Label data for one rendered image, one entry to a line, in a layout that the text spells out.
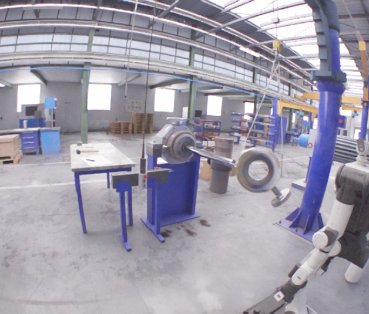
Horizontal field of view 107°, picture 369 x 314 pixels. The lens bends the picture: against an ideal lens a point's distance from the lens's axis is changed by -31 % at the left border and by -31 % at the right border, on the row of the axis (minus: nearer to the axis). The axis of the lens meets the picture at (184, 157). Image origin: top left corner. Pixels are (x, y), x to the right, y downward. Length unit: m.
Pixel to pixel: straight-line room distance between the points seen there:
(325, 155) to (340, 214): 2.04
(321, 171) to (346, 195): 2.07
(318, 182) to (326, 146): 0.51
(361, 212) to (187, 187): 2.38
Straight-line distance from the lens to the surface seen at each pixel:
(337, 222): 0.88
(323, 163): 2.87
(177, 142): 2.26
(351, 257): 1.14
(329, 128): 2.84
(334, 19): 3.27
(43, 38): 9.27
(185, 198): 2.94
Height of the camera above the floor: 1.49
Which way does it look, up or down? 13 degrees down
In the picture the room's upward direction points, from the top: 4 degrees clockwise
